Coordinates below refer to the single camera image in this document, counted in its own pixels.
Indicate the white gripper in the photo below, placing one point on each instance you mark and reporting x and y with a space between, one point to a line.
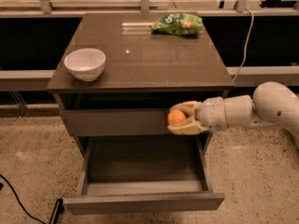
212 114

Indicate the orange fruit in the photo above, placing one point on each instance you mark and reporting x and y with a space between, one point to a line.
175 117

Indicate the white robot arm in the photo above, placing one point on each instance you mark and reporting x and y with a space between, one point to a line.
272 105

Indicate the grey drawer cabinet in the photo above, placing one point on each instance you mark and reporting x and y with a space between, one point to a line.
144 70

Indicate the open grey lower drawer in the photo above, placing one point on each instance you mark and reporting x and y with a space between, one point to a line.
139 174

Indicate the grey upper drawer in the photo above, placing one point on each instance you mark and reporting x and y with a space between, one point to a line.
115 122

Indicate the green snack bag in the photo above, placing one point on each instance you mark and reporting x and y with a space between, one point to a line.
178 24

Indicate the white ceramic bowl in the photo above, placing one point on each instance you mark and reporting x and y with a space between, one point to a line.
85 64

